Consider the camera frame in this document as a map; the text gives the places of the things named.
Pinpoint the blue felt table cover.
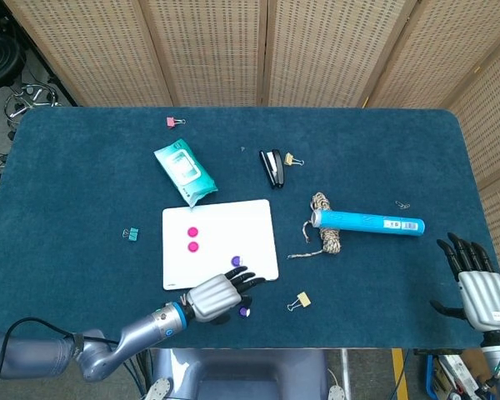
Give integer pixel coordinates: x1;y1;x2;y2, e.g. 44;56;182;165
0;106;500;350

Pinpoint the large gold binder clip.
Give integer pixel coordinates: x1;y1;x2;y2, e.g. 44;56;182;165
287;292;311;313

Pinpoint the wicker folding screen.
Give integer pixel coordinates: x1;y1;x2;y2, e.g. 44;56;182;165
2;0;500;301

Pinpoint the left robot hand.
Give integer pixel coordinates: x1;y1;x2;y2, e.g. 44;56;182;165
182;266;268;325

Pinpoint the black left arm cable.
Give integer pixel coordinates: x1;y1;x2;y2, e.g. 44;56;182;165
0;317;122;400

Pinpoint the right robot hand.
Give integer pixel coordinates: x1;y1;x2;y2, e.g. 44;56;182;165
429;232;500;333

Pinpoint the braided rope bundle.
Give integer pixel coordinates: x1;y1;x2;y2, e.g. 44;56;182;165
287;192;343;260

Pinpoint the green wet wipes pack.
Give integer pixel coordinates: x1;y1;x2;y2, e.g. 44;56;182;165
153;138;219;208

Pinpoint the chrome stool base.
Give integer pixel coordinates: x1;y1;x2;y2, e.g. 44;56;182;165
3;82;63;141

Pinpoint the white rectangular board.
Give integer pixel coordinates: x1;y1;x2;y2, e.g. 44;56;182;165
162;198;280;292

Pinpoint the black stapler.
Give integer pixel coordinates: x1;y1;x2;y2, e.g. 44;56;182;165
258;148;287;191

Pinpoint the grey robot torso base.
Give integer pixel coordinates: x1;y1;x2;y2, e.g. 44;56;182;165
143;347;351;400

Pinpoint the blue cylindrical tube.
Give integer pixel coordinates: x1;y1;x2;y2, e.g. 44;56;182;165
312;208;427;239

